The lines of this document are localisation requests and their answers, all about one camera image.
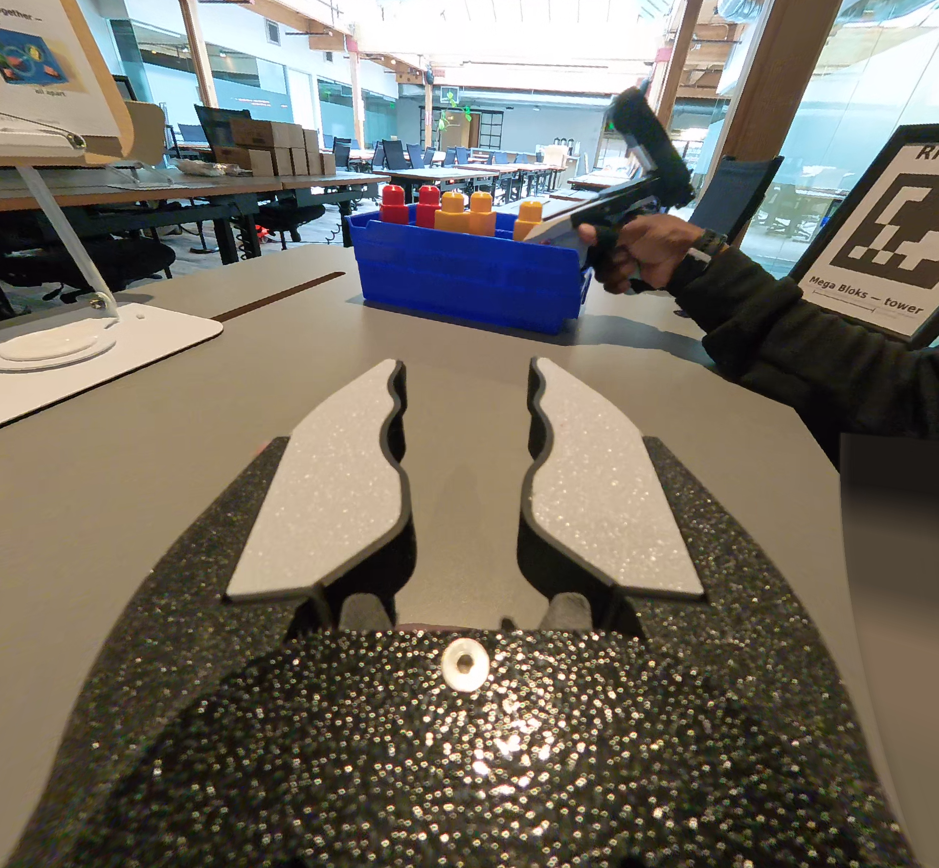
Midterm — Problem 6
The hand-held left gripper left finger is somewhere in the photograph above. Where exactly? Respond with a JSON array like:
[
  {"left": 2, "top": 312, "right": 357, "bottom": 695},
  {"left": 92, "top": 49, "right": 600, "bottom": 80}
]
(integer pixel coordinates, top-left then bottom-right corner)
[{"left": 222, "top": 359, "right": 418, "bottom": 628}]

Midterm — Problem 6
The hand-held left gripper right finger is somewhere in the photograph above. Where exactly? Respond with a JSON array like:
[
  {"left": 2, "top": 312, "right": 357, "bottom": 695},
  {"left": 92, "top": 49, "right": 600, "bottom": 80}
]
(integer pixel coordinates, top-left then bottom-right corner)
[{"left": 516, "top": 356, "right": 708, "bottom": 628}]

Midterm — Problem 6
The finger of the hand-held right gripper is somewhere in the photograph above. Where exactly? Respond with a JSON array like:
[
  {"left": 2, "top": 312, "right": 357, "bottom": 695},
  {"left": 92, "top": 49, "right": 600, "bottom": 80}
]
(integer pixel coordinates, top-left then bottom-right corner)
[{"left": 521, "top": 209, "right": 589, "bottom": 251}]

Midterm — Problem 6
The yellow single-stud block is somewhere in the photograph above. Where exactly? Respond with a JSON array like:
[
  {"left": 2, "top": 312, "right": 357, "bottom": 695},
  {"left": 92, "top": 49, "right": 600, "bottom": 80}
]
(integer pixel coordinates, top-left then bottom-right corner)
[{"left": 511, "top": 199, "right": 550, "bottom": 244}]

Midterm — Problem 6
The blue storage bin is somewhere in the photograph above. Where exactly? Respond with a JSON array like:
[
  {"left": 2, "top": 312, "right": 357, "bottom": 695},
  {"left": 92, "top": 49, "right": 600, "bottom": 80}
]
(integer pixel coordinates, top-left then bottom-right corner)
[{"left": 345, "top": 209, "right": 595, "bottom": 337}]

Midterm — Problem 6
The person's right forearm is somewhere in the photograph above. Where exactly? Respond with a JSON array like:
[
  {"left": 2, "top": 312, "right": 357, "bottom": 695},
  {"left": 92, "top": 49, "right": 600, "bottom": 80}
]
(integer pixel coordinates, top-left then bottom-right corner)
[{"left": 664, "top": 248, "right": 939, "bottom": 469}]

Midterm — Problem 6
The person's right hand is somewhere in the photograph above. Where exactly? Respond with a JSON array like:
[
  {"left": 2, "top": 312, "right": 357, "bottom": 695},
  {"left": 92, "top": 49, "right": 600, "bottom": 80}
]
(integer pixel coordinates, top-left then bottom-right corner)
[{"left": 574, "top": 212, "right": 707, "bottom": 297}]

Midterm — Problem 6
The yellow two-stud block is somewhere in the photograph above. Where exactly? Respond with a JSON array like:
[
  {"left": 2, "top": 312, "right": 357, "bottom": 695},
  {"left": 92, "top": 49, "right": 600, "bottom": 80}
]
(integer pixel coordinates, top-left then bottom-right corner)
[{"left": 433, "top": 190, "right": 499, "bottom": 238}]

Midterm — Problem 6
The black wristwatch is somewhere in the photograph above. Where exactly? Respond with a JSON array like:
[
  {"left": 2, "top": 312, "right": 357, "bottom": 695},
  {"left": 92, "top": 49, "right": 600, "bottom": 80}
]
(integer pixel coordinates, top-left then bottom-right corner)
[{"left": 688, "top": 228, "right": 729, "bottom": 276}]

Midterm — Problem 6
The green plant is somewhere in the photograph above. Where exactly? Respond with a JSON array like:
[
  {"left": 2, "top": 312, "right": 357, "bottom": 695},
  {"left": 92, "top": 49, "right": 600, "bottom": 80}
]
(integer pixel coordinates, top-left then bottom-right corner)
[{"left": 438, "top": 91, "right": 472, "bottom": 144}]

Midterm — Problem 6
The row of blue office chairs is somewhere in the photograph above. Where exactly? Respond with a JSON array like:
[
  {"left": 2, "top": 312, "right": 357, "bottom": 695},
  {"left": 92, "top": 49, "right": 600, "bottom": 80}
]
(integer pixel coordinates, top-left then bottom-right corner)
[{"left": 334, "top": 136, "right": 569, "bottom": 205}]

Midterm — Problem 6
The black framed marker sign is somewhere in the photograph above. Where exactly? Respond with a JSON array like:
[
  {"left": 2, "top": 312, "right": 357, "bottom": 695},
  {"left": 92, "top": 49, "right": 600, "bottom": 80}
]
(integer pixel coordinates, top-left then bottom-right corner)
[{"left": 790, "top": 124, "right": 939, "bottom": 350}]

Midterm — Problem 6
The stack of cardboard boxes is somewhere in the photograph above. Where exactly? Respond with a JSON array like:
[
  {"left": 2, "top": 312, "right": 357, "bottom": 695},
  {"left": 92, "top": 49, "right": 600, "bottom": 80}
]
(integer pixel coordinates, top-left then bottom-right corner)
[{"left": 213, "top": 118, "right": 338, "bottom": 179}]

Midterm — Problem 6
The black office chair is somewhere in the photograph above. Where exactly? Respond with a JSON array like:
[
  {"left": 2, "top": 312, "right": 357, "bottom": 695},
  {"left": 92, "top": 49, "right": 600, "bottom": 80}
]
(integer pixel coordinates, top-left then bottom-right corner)
[{"left": 0, "top": 235, "right": 177, "bottom": 305}]

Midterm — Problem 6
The long office desk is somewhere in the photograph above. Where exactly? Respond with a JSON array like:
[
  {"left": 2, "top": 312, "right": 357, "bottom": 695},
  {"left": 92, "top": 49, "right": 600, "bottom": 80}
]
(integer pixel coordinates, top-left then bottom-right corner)
[{"left": 0, "top": 167, "right": 371, "bottom": 223}]

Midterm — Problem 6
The tan board on clear stand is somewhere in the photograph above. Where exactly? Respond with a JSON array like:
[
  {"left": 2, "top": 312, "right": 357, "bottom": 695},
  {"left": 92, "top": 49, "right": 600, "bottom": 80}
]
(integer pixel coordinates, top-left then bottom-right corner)
[{"left": 110, "top": 101, "right": 168, "bottom": 168}]

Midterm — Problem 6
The wooden instruction poster board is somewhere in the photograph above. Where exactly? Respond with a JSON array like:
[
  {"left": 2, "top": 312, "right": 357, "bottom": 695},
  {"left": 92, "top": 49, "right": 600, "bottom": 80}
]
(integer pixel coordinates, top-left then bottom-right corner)
[{"left": 0, "top": 0, "right": 134, "bottom": 169}]

